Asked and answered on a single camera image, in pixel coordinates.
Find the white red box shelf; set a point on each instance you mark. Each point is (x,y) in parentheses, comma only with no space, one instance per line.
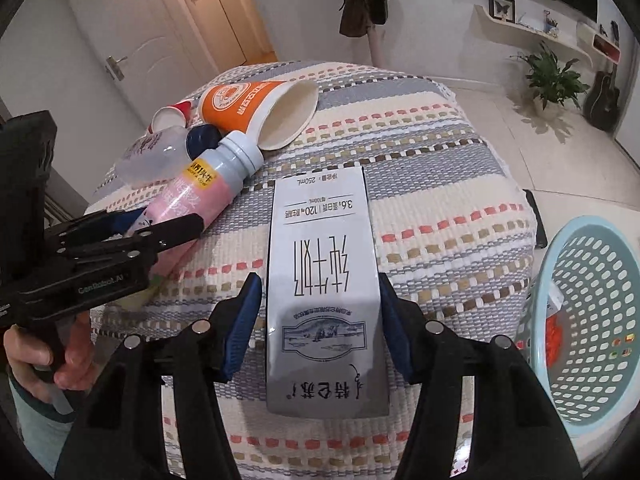
(602,47)

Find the brown hanging bag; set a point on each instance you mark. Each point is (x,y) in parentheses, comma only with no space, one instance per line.
(355,15)

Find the black guitar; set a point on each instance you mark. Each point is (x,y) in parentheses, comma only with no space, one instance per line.
(602,102)

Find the black hanging bag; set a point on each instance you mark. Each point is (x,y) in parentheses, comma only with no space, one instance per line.
(380,7)

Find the orange paper cup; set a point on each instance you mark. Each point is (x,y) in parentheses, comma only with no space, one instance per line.
(235,105)

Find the white door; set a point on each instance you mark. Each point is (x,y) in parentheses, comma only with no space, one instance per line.
(140,15)

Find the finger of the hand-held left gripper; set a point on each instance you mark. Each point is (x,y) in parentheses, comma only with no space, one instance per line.
(95,223)
(165,232)

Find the small red white cup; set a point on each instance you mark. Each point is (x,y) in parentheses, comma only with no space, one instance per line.
(167,117)

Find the person's left hand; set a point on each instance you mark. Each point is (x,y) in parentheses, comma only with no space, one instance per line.
(82,355)

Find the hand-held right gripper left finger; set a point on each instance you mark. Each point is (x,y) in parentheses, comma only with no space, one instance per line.
(240,330)

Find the person's left forearm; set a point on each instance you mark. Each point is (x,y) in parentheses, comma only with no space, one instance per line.
(35,430)

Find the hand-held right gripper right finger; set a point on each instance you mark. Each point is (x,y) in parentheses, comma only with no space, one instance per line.
(395,325)

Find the red plastic bag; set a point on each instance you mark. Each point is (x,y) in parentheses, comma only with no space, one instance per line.
(552,345)

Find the teal plastic mesh basket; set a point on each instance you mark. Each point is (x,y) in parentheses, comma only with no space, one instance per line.
(590,310)

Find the green potted plant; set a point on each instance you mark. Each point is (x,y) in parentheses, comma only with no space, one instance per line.
(550,80)

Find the short curved white shelf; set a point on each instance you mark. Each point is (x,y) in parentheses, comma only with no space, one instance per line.
(530,35)

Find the striped woven blanket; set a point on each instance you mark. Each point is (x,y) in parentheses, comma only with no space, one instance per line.
(425,185)

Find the pink drink bottle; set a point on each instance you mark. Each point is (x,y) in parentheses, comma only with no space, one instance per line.
(200,185)

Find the black flat device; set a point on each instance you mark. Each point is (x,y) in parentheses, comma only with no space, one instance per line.
(537,220)

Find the clear plastic bottle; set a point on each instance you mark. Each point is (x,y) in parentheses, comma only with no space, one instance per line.
(150,160)

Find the white milk carton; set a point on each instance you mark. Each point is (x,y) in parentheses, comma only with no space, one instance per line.
(325,285)
(556,300)

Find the framed butterfly picture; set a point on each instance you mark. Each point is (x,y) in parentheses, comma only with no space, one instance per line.
(503,7)

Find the black figurines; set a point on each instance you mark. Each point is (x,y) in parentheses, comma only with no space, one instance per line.
(607,30)

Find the hallway door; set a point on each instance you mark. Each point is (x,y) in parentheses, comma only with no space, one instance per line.
(220,10)

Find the white coat rack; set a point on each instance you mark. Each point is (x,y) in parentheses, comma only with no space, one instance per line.
(376,47)

